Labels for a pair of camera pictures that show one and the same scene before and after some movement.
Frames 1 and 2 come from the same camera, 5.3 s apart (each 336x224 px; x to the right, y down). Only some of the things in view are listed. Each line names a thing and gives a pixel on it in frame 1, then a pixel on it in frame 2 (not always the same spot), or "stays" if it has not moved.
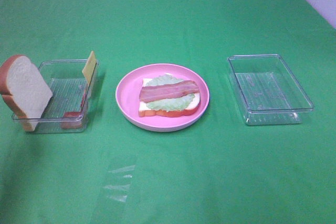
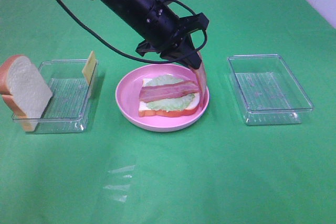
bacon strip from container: x=162 y=91 stays
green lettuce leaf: x=176 y=103 stays
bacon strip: x=73 y=119 to x=201 y=71
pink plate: x=127 y=93 stays
